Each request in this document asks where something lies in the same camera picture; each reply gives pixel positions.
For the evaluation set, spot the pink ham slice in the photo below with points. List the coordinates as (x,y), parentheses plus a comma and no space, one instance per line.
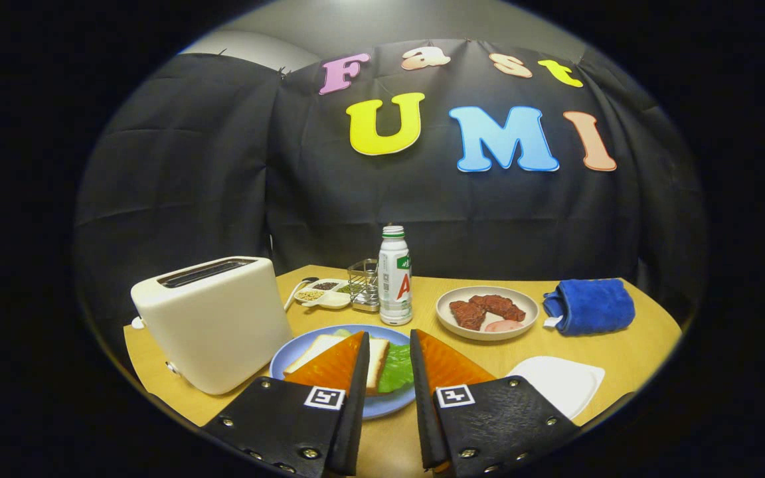
(503,326)

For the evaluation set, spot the white toaster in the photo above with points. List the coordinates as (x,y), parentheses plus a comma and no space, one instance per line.
(223,325)

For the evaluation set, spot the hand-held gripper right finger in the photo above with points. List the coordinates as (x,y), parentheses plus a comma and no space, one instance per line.
(422,425)

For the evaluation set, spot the brown meat piece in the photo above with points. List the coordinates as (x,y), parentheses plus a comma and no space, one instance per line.
(467,315)
(499,307)

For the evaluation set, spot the white plastic drink bottle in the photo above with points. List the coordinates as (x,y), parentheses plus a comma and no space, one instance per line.
(394,285)

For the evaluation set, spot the white spoon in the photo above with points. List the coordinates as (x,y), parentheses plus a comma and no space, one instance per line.
(308,281)

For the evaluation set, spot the black backdrop cloth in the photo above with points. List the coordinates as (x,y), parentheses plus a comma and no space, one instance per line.
(223,166)

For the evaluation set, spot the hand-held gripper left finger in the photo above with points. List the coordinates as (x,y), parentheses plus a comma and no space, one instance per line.
(352,425)

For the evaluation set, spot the toasted bread slice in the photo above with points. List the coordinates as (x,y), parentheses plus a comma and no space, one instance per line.
(377,362)

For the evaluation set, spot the green lettuce leaf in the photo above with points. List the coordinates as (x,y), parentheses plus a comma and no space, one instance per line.
(397,370)

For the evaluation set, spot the white divided seasoning dish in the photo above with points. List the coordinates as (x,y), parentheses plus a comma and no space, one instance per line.
(333,300)

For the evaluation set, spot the beige round plate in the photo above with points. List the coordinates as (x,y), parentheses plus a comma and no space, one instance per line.
(525,317)

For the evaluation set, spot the blue round plate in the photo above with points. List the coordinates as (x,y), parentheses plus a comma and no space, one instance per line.
(389,403)

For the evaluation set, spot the blue folded towel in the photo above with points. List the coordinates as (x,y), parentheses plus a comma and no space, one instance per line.
(592,307)

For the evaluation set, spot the white square plate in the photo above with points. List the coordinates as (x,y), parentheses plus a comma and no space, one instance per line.
(555,382)

